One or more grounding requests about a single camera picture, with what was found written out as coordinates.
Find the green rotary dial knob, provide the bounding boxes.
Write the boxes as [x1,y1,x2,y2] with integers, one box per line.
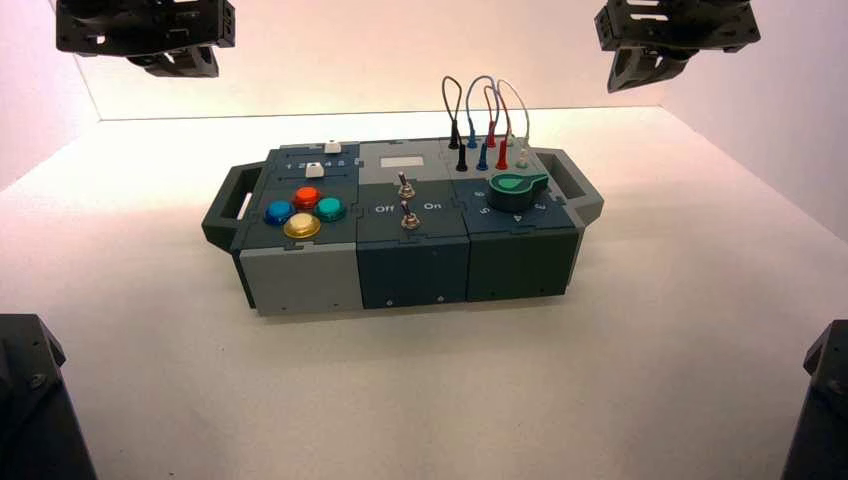
[487,172,551,213]

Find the blue jumper cable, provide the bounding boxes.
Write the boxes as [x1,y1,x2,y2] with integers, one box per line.
[465,74,498,172]

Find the blue round push button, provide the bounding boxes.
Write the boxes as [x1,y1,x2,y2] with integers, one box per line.
[263,199,297,227]

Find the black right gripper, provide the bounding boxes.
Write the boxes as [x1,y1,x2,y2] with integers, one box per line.
[594,0,762,94]

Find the black jumper cable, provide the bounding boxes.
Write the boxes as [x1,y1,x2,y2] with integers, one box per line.
[441,75,469,173]

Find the dark modular task board box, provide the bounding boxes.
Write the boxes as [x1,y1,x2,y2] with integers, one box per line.
[201,135,605,318]

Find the white jumper cable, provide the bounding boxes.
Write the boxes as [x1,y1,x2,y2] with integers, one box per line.
[496,79,533,170]

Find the red jumper cable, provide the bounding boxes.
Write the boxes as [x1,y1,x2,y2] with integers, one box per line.
[483,84,511,171]

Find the yellow round push button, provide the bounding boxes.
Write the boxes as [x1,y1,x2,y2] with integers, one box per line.
[282,212,323,240]

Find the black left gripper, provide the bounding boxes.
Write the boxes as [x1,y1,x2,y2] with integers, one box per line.
[55,0,237,79]

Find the green round push button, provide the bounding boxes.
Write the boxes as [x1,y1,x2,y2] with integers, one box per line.
[313,197,348,224]

